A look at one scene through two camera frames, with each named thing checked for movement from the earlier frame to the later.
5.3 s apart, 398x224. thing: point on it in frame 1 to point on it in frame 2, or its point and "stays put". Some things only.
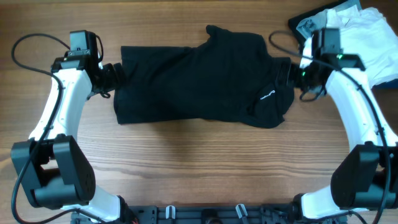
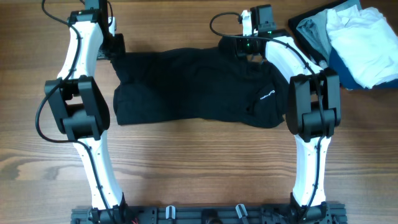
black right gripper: [294, 70] to [237, 45]
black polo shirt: [232, 76] stays put
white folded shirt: [365, 32] stays put
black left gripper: [116, 79] to [119, 50]
